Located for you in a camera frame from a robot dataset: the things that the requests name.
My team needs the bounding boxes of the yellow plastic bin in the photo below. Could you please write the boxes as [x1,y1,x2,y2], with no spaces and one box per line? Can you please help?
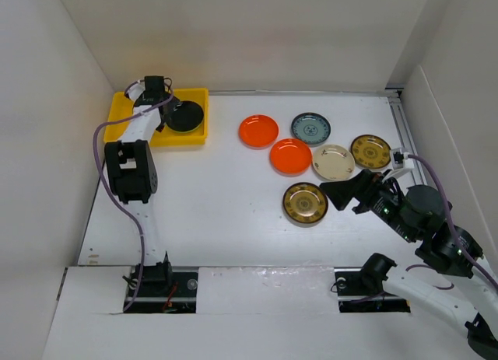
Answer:
[103,88,209,148]

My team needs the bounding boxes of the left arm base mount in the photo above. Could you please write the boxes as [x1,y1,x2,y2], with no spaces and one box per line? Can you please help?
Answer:
[125,264,198,314]

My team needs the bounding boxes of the green plate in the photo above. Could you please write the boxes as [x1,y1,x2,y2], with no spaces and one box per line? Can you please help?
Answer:
[167,122,204,137]

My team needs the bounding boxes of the yellow brown plate right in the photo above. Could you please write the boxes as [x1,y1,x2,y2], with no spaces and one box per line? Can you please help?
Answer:
[350,135,391,170]

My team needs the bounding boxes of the blue patterned plate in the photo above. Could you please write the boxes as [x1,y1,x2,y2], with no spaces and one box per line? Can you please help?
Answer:
[291,112,331,145]

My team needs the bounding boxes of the orange plate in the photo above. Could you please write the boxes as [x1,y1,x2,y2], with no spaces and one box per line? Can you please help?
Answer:
[238,114,279,149]
[269,138,312,176]

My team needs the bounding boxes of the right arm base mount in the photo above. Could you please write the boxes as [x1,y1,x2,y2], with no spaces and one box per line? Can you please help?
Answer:
[331,267,411,313]

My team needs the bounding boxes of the yellow brown plate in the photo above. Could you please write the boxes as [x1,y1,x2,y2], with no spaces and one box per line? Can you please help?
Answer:
[282,182,328,225]
[350,135,391,170]

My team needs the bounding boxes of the black plate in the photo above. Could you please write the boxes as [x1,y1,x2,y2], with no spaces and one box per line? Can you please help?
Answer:
[172,100,205,131]

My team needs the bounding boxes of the aluminium rail right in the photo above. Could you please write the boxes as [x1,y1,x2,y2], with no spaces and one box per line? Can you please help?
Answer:
[385,88,427,184]

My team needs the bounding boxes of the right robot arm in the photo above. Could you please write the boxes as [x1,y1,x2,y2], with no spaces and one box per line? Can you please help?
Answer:
[320,170,497,359]

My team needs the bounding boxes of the cream floral plate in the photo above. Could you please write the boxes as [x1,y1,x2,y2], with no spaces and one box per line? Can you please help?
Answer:
[312,145,355,181]

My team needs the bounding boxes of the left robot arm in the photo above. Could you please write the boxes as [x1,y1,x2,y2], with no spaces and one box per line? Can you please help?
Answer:
[102,84,174,295]

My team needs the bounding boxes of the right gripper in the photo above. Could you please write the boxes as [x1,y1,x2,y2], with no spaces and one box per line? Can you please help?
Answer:
[318,166,417,241]

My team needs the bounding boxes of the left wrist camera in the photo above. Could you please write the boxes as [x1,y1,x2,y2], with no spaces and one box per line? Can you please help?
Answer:
[124,75,173,100]

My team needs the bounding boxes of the yellow brown plate front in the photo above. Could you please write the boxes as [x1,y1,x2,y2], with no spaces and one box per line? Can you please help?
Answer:
[282,182,328,225]

